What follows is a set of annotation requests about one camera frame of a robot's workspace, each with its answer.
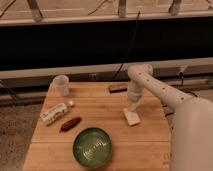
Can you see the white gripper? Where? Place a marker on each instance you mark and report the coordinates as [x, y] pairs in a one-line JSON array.
[[134, 93]]

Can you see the white sponge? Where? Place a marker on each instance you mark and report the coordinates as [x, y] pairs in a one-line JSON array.
[[131, 117]]

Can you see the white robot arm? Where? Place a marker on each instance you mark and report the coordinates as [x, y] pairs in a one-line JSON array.
[[191, 147]]

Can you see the brown black brush block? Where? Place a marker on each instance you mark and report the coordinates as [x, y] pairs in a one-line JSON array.
[[121, 87]]

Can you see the green glass bowl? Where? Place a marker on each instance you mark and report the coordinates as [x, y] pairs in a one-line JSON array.
[[92, 148]]

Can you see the brown sausage-shaped object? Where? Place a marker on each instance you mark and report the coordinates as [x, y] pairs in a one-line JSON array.
[[70, 124]]

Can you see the translucent plastic cup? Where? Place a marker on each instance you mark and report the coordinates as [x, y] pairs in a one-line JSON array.
[[61, 82]]

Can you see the white plastic bottle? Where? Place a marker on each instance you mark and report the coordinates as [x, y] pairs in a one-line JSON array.
[[55, 112]]

